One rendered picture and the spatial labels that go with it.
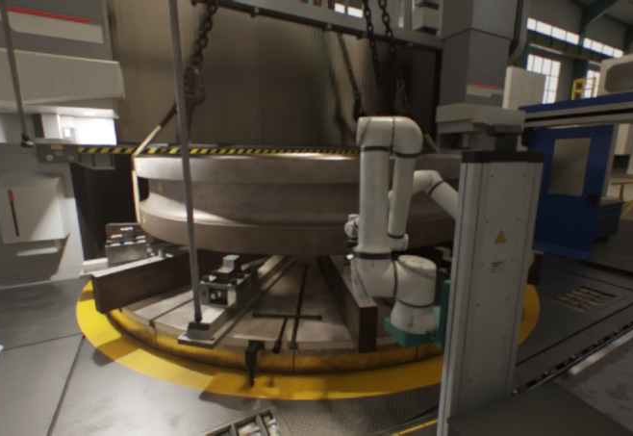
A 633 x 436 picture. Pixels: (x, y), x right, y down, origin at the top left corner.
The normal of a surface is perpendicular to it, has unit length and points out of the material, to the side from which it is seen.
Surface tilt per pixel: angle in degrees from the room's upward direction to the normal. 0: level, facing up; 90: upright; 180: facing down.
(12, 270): 90
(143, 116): 90
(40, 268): 90
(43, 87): 90
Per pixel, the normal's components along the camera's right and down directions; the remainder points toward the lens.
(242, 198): -0.25, 0.19
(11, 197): 0.47, 0.17
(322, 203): 0.06, 0.19
